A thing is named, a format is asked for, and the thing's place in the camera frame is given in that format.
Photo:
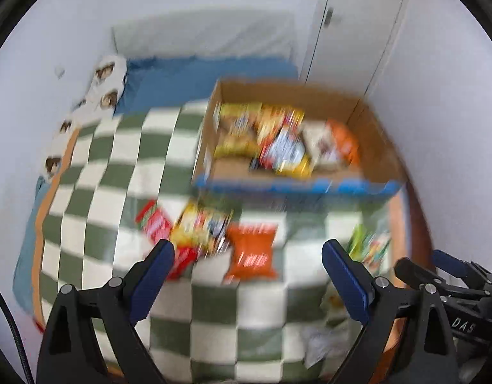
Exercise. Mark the wall socket left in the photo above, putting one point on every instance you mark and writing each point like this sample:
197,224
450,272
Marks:
59,72

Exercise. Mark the green white checkered mat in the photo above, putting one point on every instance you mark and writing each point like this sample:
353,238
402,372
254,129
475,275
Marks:
199,328

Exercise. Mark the white padded headboard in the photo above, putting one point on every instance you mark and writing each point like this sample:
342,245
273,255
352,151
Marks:
208,33

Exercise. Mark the small red snack packet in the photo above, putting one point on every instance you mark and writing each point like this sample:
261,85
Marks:
184,257

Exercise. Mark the bear print pillow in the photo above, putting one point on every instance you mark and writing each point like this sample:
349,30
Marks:
100,102

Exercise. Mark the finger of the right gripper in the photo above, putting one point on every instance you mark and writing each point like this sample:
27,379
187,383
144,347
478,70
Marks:
451,265
414,275

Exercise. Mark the white door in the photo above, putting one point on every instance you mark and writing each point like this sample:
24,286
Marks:
347,54

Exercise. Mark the dark door handle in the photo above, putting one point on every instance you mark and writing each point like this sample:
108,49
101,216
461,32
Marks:
328,17

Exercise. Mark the blue bed sheet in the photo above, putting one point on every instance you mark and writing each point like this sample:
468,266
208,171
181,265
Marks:
153,82

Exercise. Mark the red tall snack packet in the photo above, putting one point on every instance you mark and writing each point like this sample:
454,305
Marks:
154,222

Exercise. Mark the yellow Korean noodle packet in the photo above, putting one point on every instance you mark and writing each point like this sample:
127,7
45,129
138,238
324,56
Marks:
282,149

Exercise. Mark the white clear snack packet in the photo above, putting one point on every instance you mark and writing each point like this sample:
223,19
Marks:
321,342

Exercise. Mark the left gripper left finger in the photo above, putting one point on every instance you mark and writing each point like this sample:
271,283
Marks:
70,352

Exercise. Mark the green fruit candy bag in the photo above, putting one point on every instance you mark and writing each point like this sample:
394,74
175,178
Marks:
369,248

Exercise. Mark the yellow panda snack packet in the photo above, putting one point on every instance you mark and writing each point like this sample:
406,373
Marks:
202,227

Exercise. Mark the orange snack packet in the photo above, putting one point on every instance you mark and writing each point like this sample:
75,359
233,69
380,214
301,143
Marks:
345,142
252,252

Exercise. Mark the yellow peanut snack packet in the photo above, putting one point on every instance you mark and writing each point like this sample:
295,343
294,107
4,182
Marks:
236,130

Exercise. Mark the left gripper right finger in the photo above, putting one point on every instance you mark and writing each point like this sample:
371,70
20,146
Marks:
425,352

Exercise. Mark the open cardboard milk box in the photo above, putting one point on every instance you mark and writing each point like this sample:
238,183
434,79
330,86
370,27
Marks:
380,173

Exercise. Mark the white chocolate wafer packet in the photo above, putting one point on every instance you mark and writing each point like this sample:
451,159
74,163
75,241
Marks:
320,143

